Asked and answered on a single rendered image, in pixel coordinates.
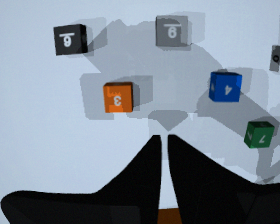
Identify blue block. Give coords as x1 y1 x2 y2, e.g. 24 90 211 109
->
209 72 242 103

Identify green block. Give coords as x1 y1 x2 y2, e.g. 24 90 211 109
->
244 121 274 149

